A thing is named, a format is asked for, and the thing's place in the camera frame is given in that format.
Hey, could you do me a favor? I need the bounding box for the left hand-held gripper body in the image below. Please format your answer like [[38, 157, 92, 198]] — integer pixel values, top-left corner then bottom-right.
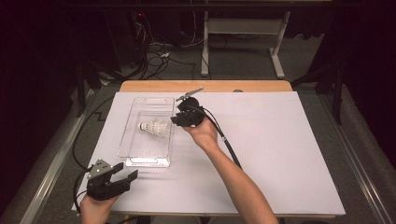
[[87, 159, 131, 202]]

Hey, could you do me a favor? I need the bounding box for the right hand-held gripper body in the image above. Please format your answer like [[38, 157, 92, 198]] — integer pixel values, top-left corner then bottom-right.
[[176, 87, 206, 128]]

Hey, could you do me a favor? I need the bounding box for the clear plastic container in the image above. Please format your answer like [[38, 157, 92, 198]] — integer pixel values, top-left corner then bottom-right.
[[117, 96, 176, 168]]

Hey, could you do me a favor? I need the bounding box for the person's right hand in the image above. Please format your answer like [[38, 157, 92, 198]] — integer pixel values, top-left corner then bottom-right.
[[181, 117, 219, 153]]

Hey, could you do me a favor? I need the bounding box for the person's left hand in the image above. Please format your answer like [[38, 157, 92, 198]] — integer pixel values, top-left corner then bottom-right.
[[80, 194, 121, 224]]

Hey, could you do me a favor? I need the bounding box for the wooden table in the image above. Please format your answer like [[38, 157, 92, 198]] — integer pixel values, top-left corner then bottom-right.
[[79, 79, 336, 218]]

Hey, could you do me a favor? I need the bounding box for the black metal stand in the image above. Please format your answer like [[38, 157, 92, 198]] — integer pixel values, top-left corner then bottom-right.
[[292, 62, 347, 125], [76, 62, 104, 118]]

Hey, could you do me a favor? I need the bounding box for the black equipment with red light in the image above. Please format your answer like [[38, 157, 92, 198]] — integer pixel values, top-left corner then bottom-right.
[[104, 10, 150, 69]]

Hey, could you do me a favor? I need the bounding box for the white board sheet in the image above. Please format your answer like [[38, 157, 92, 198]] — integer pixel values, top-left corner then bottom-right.
[[72, 91, 346, 217]]

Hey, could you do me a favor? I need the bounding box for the left hand-held gripper cable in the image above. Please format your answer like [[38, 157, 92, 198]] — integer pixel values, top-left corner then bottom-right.
[[73, 167, 94, 216]]

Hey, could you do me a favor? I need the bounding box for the hand-held gripper cable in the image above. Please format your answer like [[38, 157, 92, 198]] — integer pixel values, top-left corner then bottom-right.
[[191, 105, 243, 170], [73, 167, 94, 216]]

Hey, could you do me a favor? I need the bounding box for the black floor cable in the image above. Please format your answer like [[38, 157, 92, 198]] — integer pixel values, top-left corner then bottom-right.
[[72, 95, 116, 172]]

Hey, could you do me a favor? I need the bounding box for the aluminium floor rail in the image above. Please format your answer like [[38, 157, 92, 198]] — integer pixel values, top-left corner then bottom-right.
[[317, 92, 396, 224], [18, 88, 96, 224]]

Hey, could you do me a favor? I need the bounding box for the right hand-held gripper cable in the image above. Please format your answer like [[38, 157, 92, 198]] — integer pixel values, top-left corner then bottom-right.
[[191, 105, 243, 170]]

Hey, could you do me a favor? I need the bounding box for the tangle of floor cables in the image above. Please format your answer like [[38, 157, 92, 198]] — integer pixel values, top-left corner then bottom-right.
[[132, 12, 208, 81]]

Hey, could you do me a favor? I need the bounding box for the white metal desk frame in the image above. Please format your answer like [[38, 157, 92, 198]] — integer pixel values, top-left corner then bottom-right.
[[200, 10, 292, 79]]

